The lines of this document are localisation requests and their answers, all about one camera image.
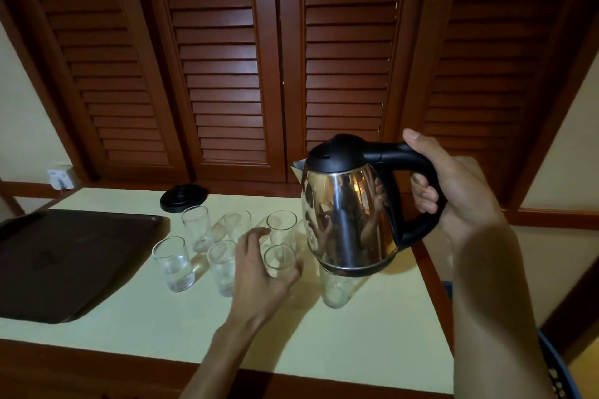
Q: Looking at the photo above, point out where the white wall socket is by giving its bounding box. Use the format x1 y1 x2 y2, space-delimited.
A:
47 167 76 190

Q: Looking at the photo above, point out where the person's right forearm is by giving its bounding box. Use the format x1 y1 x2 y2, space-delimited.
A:
449 226 557 399

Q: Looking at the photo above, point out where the clear drinking glass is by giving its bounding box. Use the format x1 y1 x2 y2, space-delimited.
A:
263 245 300 297

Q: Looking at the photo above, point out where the dark brown serving tray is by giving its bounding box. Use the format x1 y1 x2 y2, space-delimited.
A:
0 209 170 324

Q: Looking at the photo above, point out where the person's right hand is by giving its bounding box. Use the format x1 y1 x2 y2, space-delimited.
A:
402 128 516 252

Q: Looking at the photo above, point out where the stainless steel electric kettle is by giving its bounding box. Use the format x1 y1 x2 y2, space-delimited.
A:
291 133 448 278

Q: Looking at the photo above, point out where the person's left forearm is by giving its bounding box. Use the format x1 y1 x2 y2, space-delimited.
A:
180 321 278 399

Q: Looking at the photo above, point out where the person's left hand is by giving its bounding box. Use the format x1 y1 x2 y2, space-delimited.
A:
216 227 303 335

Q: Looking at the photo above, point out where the black round kettle base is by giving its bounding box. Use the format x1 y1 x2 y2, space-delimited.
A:
160 184 209 214

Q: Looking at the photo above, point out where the wooden louvred cabinet door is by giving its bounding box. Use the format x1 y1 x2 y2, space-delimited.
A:
8 0 191 183
138 0 287 183
276 0 422 184
398 0 599 209

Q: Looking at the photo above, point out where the group of clear glasses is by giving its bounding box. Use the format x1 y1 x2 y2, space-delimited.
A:
152 205 364 310

